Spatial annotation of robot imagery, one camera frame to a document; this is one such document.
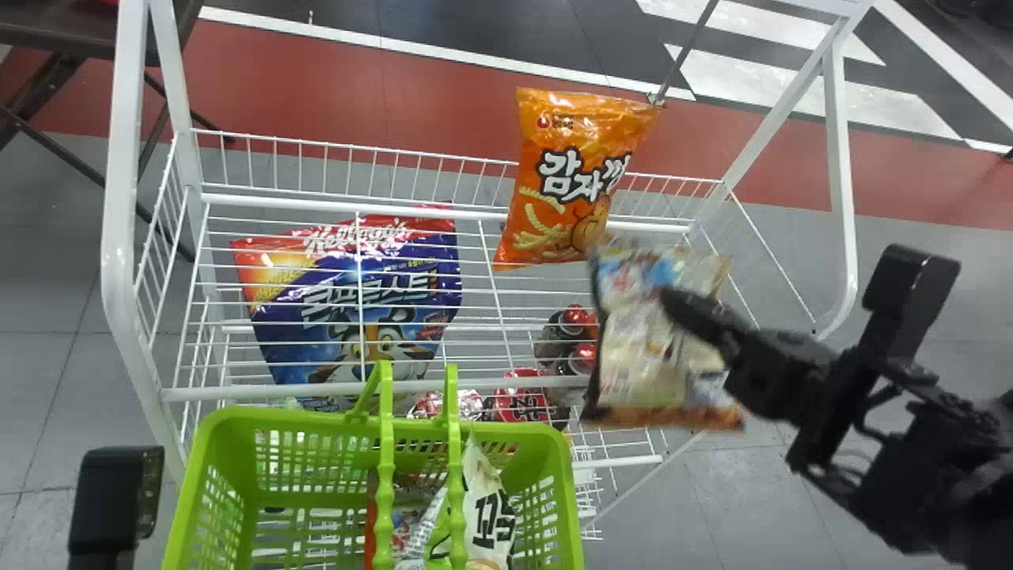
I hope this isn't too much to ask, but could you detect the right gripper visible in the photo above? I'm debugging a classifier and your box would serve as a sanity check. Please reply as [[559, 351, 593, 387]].
[[660, 286, 849, 444]]

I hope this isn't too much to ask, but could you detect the black bottle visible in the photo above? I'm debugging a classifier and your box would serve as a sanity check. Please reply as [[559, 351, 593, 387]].
[[534, 304, 601, 367], [546, 342, 600, 406]]

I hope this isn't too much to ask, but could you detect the red noodle cup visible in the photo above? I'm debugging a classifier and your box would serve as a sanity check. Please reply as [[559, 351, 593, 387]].
[[491, 366, 556, 425], [407, 389, 486, 421]]

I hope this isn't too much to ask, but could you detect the orange snack packet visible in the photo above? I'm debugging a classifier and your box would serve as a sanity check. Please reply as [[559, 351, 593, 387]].
[[493, 87, 662, 272]]

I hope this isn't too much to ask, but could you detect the white snack packet black print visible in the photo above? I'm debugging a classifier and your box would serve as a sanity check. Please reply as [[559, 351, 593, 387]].
[[419, 434, 520, 570]]

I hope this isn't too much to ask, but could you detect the blue cereal bag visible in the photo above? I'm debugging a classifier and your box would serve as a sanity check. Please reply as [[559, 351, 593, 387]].
[[230, 207, 465, 413]]

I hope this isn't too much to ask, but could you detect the red snack packet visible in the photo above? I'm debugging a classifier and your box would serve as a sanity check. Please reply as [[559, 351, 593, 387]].
[[364, 473, 412, 570]]

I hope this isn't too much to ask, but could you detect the green basket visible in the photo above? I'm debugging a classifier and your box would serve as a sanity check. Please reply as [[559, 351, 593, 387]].
[[161, 359, 587, 570]]

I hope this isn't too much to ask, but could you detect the dark side table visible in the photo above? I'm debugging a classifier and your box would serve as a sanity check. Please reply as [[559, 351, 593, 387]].
[[0, 0, 236, 264]]

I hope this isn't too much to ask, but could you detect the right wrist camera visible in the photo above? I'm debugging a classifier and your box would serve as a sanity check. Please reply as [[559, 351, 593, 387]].
[[787, 243, 962, 476]]

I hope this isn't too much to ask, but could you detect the white wire rack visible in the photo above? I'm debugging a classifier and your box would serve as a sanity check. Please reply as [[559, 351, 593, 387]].
[[101, 0, 873, 542]]

